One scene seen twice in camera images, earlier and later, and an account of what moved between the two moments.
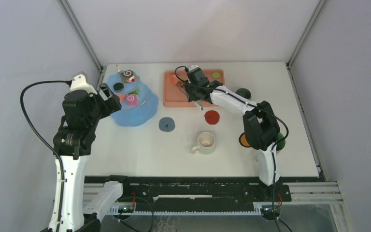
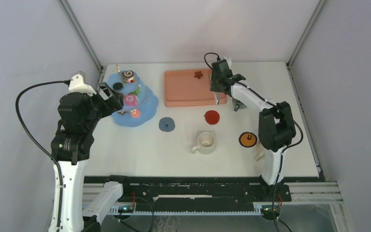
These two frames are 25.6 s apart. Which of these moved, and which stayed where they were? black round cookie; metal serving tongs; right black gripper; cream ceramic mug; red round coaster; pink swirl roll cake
Moved: metal serving tongs; right black gripper
Stayed: cream ceramic mug; black round cookie; red round coaster; pink swirl roll cake
